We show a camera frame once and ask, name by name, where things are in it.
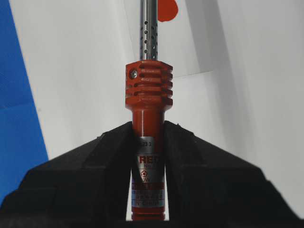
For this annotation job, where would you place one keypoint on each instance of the white folded card with dots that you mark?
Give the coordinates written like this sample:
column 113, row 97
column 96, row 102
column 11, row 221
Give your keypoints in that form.
column 194, row 41

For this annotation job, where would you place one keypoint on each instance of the blue table mat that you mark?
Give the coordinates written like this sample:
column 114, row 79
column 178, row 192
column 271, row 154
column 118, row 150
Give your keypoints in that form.
column 22, row 145

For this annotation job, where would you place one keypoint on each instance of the white paper sheet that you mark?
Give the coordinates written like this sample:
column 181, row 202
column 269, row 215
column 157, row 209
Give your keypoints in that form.
column 75, row 53

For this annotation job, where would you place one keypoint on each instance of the red handled soldering iron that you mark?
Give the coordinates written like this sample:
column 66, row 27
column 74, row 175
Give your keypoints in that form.
column 148, row 95

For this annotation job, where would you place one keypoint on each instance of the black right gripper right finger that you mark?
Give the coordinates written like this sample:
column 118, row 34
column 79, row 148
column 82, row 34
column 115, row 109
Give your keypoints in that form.
column 209, row 187

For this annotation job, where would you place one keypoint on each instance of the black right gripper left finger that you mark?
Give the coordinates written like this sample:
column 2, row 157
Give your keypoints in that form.
column 86, row 187

